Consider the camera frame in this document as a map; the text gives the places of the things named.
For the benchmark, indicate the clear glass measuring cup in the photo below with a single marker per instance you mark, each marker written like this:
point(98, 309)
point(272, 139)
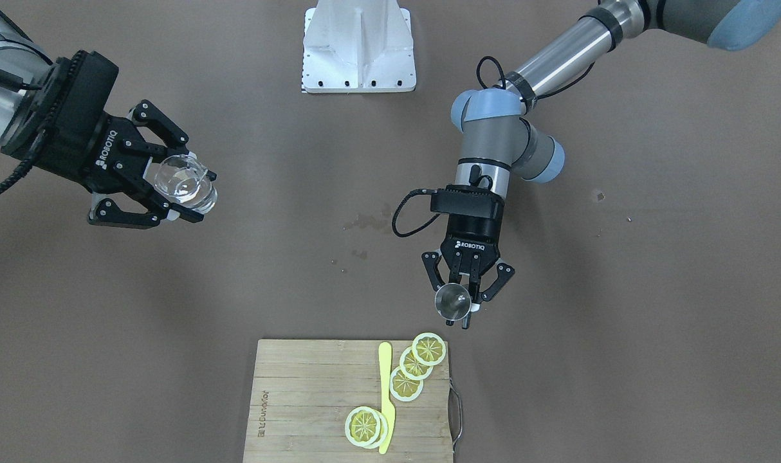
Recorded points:
point(183, 179)

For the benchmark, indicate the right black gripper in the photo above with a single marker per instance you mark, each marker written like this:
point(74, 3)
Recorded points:
point(100, 145)

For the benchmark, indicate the yellow plastic knife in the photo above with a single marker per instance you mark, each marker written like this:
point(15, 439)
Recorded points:
point(385, 356)

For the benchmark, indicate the lemon slice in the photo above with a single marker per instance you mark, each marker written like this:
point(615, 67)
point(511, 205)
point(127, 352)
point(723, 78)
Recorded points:
point(366, 427)
point(429, 349)
point(403, 388)
point(411, 368)

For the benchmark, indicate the steel shaker cup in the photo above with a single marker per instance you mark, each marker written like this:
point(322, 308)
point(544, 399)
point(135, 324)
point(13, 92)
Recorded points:
point(452, 302)

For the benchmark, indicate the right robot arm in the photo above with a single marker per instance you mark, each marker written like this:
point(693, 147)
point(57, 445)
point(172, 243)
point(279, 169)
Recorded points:
point(18, 53)

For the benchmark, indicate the bamboo cutting board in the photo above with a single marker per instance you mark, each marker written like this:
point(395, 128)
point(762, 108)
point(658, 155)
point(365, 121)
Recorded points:
point(303, 391)

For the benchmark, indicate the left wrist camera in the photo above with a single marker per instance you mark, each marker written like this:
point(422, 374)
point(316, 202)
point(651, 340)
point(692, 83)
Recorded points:
point(468, 201)

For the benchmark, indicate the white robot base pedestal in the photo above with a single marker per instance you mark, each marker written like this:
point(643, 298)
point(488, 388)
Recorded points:
point(358, 46)

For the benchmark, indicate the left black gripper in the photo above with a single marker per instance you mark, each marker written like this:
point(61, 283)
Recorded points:
point(469, 233)

